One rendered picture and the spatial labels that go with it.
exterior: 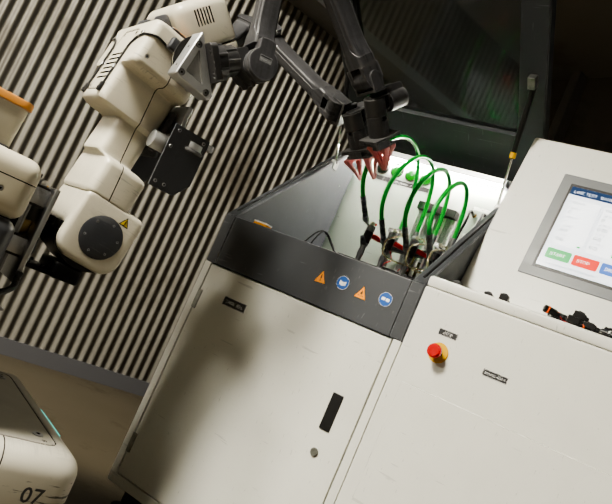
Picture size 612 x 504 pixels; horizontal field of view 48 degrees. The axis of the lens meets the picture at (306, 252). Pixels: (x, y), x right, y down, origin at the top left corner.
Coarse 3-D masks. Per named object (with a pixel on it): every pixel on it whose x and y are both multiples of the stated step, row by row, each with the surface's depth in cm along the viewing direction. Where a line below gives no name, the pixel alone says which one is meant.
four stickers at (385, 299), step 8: (320, 272) 192; (328, 272) 191; (320, 280) 192; (344, 280) 188; (344, 288) 188; (360, 288) 185; (368, 288) 184; (360, 296) 185; (384, 296) 181; (392, 296) 180; (384, 304) 181
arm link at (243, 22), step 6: (240, 18) 218; (246, 18) 218; (234, 24) 215; (240, 24) 216; (246, 24) 216; (234, 30) 213; (240, 30) 214; (246, 30) 215; (240, 36) 213; (240, 42) 215
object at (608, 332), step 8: (552, 312) 169; (576, 312) 168; (568, 320) 167; (576, 320) 167; (584, 320) 167; (584, 328) 164; (592, 328) 165; (600, 328) 166; (608, 328) 165; (608, 336) 161
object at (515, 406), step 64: (512, 192) 206; (512, 256) 195; (448, 320) 172; (512, 320) 164; (448, 384) 167; (512, 384) 160; (576, 384) 154; (384, 448) 170; (448, 448) 162; (512, 448) 156; (576, 448) 150
